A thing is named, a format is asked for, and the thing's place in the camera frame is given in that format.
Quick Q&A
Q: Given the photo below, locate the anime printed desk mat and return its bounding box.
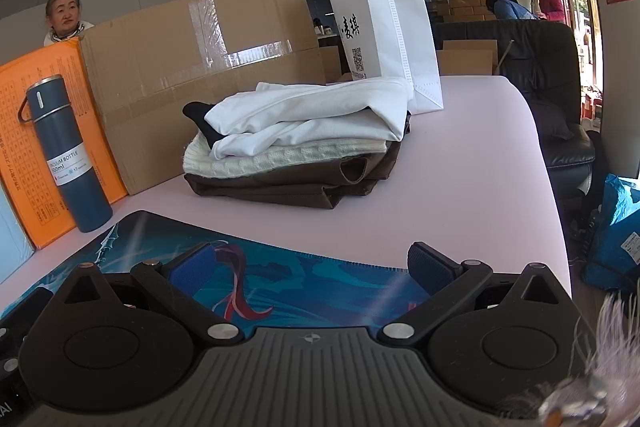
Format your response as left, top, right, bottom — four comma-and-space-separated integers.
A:
28, 211, 428, 336

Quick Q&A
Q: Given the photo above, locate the stacked cardboard boxes far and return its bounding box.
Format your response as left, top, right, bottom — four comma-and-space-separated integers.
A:
428, 0, 496, 23

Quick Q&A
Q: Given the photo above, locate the white garment with black cuffs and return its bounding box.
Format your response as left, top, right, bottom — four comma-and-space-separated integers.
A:
182, 78, 408, 160

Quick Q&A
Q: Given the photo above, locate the black office chair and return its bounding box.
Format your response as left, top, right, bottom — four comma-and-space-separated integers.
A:
432, 18, 598, 203

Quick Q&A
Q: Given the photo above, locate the light blue tissue carton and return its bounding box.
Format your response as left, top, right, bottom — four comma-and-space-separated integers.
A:
0, 186, 35, 283

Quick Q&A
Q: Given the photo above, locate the cream knitted sweater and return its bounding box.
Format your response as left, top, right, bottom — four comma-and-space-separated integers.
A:
182, 132, 390, 180

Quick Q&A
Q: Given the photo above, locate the person in blue jacket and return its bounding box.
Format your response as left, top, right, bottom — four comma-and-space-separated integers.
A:
485, 0, 537, 20

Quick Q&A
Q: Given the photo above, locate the brown cardboard box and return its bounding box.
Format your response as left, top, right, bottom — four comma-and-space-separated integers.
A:
79, 0, 326, 194

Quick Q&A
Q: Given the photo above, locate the orange cardboard box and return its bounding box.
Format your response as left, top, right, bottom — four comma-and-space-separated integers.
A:
1, 38, 127, 248

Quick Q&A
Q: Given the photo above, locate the dark blue vacuum bottle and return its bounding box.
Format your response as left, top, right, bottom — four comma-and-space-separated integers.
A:
17, 75, 113, 233

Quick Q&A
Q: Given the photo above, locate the white paper shopping bag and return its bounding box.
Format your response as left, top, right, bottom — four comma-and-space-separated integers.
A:
330, 0, 444, 115

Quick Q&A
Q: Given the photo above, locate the blue plastic parcel bag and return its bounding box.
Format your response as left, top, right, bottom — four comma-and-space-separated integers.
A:
582, 174, 639, 294

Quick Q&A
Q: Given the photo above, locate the woman behind boxes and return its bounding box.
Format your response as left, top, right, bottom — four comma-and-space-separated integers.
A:
43, 0, 93, 46

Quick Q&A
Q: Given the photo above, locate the person in red jacket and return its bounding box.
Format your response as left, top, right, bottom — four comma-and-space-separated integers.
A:
538, 0, 566, 24

